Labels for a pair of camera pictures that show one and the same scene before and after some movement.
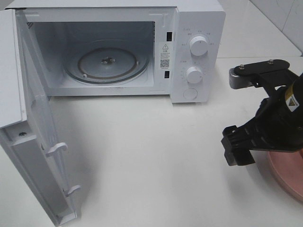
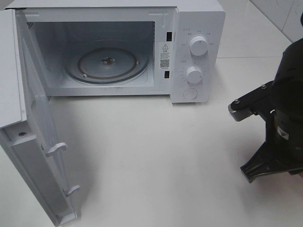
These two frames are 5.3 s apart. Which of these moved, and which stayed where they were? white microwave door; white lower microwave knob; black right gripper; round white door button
Moved: black right gripper
Stayed: white microwave door; white lower microwave knob; round white door button
